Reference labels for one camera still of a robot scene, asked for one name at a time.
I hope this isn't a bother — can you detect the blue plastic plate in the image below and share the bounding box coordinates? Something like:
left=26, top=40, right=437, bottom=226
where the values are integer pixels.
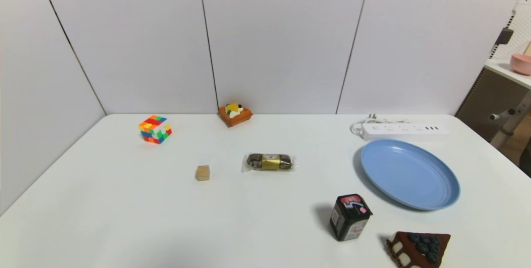
left=360, top=139, right=461, bottom=211

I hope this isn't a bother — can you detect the orange toy fruit cake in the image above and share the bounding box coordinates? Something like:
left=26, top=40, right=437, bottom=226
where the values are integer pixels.
left=218, top=102, right=253, bottom=127

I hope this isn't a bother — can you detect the clear wrapped snack gold band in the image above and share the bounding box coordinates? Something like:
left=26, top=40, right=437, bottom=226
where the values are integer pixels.
left=241, top=153, right=296, bottom=173

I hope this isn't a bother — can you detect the multicoloured puzzle cube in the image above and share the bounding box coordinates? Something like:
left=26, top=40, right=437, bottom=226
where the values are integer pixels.
left=138, top=115, right=173, bottom=144

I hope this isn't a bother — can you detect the black printed tin box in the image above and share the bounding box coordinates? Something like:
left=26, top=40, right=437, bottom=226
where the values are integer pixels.
left=330, top=194, right=373, bottom=242

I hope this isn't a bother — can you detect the white power strip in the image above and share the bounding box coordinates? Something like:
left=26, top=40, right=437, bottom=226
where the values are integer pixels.
left=362, top=123, right=451, bottom=141

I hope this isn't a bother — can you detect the chocolate blueberry toy cake slice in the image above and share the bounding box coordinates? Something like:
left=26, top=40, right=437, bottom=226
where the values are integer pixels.
left=386, top=231, right=451, bottom=268

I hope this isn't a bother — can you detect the white shelf board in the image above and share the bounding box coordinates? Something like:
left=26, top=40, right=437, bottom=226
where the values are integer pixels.
left=485, top=59, right=531, bottom=90

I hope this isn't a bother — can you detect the grey stand with knob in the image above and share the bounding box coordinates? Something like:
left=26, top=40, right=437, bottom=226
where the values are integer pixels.
left=489, top=90, right=531, bottom=149

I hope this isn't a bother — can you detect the black pegboard holder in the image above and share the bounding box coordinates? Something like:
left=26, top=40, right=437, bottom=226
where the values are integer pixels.
left=496, top=28, right=514, bottom=45

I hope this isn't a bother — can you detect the pink bowl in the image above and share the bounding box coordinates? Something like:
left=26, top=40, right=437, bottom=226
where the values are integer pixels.
left=510, top=54, right=531, bottom=76

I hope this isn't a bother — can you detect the white pegboard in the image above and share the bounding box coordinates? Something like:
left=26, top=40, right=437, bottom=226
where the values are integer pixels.
left=492, top=0, right=531, bottom=61

